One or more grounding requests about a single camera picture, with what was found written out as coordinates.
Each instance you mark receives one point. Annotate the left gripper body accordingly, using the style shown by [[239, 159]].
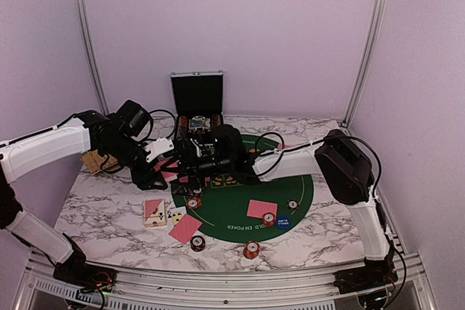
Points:
[[122, 150]]

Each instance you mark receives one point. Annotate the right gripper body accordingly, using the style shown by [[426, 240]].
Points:
[[211, 166]]

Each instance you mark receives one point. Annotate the dark 100 chips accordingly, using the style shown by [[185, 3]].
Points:
[[292, 205], [198, 191]]

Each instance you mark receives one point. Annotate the red 5 chips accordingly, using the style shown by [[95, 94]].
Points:
[[194, 203], [269, 219]]

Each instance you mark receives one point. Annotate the red-backed card deck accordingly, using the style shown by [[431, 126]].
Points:
[[167, 167]]

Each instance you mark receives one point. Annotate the five of clubs card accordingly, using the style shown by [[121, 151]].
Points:
[[175, 215]]

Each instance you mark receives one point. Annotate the red-backed card off mat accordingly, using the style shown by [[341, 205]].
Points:
[[185, 229]]

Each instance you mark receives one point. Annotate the red-backed card top seat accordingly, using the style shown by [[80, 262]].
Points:
[[282, 147]]

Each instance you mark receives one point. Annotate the red-backed card seat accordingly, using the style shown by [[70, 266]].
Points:
[[258, 208], [282, 147]]

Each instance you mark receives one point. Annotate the dark 100 chip stack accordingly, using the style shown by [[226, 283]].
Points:
[[197, 243]]

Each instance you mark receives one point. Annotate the blue small blind button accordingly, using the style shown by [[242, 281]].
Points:
[[283, 222]]

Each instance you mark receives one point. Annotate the red 5 chip stack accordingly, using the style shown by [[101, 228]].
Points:
[[251, 250]]

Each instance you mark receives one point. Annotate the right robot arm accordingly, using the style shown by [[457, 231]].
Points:
[[346, 166]]

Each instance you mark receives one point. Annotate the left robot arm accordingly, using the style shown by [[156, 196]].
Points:
[[22, 155]]

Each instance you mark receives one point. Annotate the woven bamboo tray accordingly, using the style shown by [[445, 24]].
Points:
[[96, 163]]

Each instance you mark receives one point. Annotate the card deck box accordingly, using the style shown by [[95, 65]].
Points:
[[154, 213]]

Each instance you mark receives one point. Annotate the dark brown chip row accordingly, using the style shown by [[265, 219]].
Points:
[[216, 120]]

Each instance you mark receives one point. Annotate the blue card deck in case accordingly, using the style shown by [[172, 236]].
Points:
[[199, 124]]

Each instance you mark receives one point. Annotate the brown purple chip row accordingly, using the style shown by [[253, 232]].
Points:
[[182, 127]]

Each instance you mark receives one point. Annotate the aluminium poker chip case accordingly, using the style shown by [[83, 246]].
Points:
[[198, 93]]

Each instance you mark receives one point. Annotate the round green poker mat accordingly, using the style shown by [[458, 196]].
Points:
[[225, 204]]

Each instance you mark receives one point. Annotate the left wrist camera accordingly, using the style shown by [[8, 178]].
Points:
[[157, 147]]

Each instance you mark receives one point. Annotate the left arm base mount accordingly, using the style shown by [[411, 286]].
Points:
[[89, 277]]

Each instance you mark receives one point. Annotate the left aluminium frame post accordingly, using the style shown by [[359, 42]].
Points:
[[84, 27]]

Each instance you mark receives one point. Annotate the aluminium frame post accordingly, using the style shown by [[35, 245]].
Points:
[[84, 27], [362, 73]]

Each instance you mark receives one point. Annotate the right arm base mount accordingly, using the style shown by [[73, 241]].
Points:
[[363, 278]]

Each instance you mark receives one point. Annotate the right aluminium frame post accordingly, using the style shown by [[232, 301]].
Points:
[[362, 73]]

